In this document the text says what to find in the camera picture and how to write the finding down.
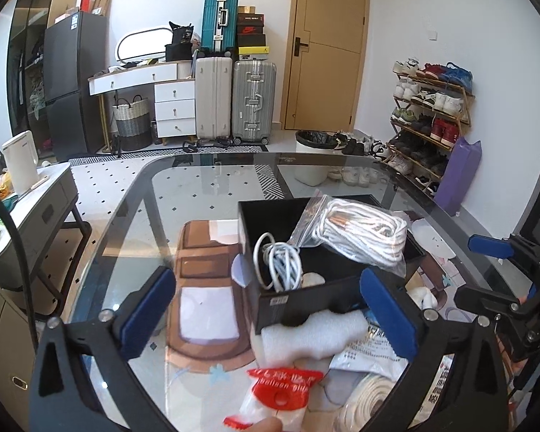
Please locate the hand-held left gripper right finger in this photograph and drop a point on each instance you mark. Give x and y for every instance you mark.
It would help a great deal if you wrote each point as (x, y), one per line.
(387, 319)

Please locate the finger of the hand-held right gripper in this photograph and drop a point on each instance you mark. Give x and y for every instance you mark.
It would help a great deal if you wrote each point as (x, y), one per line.
(481, 303)
(488, 246)

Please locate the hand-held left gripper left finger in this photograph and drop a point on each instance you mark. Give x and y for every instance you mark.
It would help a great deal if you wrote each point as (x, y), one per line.
(148, 310)

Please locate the white printed packet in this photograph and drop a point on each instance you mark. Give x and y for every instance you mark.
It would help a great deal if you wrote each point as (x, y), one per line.
(364, 355)

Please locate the white fluffy cloth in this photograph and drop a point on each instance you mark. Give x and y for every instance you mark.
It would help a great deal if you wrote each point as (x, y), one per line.
(425, 297)

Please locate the white foam sheet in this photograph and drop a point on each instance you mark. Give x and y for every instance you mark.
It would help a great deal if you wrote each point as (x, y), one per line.
(310, 333)

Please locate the black cardboard box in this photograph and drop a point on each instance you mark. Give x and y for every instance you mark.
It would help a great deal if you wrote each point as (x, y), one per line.
(297, 297)

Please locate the red label white packet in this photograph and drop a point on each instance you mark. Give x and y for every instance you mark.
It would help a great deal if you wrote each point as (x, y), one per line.
(274, 382)

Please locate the printed table mat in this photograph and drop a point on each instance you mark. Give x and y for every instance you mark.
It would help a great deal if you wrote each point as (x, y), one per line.
(207, 279)

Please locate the purple bag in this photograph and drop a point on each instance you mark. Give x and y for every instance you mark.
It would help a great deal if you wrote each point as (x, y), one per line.
(459, 175)

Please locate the wooden shoe rack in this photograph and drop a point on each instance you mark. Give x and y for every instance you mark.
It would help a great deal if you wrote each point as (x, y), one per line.
(459, 119)

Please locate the grey side cabinet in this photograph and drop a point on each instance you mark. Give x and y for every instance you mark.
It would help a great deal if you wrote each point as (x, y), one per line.
(40, 211)

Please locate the group of assorted shoes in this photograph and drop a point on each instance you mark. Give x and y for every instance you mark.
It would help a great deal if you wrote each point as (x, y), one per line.
(432, 99)

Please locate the white trash bin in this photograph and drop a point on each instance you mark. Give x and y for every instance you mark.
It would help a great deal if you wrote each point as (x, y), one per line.
(312, 162)

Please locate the woven laundry basket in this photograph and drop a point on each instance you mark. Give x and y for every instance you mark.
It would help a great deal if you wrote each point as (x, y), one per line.
(132, 126)

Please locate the white electric kettle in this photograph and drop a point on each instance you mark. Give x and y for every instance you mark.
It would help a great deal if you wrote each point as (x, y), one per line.
(20, 162)

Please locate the white drawer unit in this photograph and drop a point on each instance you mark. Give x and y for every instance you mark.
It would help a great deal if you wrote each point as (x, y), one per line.
(175, 108)

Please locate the white suitcase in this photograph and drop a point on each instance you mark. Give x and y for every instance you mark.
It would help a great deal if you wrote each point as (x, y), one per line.
(213, 99)

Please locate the white vanity table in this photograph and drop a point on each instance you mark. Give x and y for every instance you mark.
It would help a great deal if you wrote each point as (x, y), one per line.
(135, 76)

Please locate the silver suitcase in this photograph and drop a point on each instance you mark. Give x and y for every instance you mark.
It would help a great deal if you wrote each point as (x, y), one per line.
(254, 99)

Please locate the dark grey fridge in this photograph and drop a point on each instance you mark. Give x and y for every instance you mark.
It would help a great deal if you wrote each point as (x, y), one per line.
(72, 76)

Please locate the wooden door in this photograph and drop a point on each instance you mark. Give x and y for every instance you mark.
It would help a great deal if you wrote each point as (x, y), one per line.
(324, 54)

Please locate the oval mirror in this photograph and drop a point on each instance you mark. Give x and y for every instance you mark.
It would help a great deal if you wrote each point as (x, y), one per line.
(141, 42)

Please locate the black bag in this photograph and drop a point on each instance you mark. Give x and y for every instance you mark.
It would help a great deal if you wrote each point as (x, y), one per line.
(179, 42)

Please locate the black yellow shoe box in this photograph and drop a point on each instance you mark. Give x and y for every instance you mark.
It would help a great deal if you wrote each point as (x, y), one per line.
(253, 53)

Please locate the dark glass wardrobe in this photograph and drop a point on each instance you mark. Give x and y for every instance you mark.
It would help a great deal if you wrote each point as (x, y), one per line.
(27, 54)

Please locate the teal suitcase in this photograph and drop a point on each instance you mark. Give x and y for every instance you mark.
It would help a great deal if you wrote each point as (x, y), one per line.
(218, 22)

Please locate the black shoe box red logo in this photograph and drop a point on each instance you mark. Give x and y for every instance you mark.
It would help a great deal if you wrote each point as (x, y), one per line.
(251, 29)

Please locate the cardboard boxes pile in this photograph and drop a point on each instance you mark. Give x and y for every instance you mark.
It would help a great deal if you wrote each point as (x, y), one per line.
(94, 2)

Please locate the brown cardboard box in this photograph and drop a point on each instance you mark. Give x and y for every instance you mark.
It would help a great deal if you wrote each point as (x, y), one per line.
(246, 9)

